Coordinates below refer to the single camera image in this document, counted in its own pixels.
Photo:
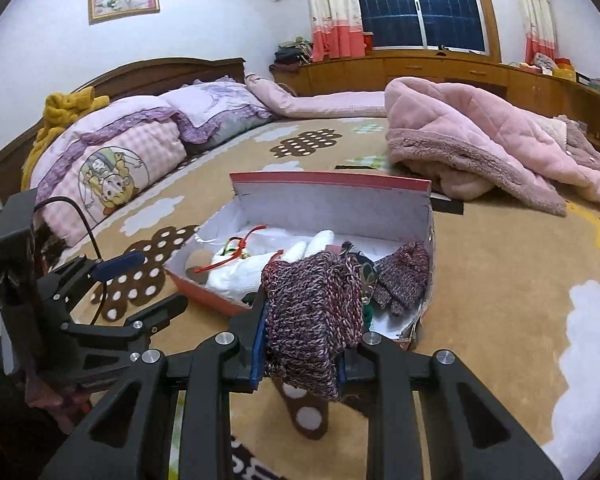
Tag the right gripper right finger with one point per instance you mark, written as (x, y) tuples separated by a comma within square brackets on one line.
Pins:
[(431, 417)]

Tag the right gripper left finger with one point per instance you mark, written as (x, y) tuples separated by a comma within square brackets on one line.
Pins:
[(128, 434)]

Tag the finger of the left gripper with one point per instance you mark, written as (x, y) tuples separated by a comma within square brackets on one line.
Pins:
[(87, 272), (138, 327)]

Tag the maroon knit glove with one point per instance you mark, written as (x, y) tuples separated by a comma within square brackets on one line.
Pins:
[(314, 313), (402, 278)]

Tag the green white sock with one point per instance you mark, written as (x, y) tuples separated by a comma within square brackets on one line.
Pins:
[(368, 316)]

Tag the dark patterned sock ball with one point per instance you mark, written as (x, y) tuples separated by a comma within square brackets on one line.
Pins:
[(367, 267)]

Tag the person's hand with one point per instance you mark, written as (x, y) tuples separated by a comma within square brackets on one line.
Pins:
[(68, 409)]

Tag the pink checked cartoon pillow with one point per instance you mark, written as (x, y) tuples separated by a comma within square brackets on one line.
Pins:
[(105, 159)]

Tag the red cardboard shoe box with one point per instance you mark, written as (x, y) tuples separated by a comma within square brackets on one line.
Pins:
[(301, 213)]

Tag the yellow knit garment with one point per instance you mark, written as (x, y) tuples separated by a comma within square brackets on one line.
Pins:
[(61, 110)]

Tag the purple ruffled pillow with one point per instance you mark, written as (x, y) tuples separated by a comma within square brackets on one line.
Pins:
[(217, 111)]

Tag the wooden headboard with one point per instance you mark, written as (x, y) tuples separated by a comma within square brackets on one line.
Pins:
[(151, 77)]

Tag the long pink bolster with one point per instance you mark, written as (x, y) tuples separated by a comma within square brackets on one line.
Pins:
[(333, 105)]

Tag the pink quilted blanket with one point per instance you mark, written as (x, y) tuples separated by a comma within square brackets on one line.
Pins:
[(468, 141)]

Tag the clothes pile on cabinet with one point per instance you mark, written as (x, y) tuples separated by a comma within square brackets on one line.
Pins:
[(290, 56)]

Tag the left floral curtain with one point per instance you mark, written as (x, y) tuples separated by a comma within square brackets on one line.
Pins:
[(337, 29)]

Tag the floral curtain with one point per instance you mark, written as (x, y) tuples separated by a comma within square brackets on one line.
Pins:
[(337, 29), (539, 29)]

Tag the items on cabinet corner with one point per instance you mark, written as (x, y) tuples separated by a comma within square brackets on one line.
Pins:
[(559, 68)]

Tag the right floral curtain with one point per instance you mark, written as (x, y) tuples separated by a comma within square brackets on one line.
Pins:
[(539, 29)]

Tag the dark window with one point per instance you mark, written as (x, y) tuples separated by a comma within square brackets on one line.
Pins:
[(457, 25)]

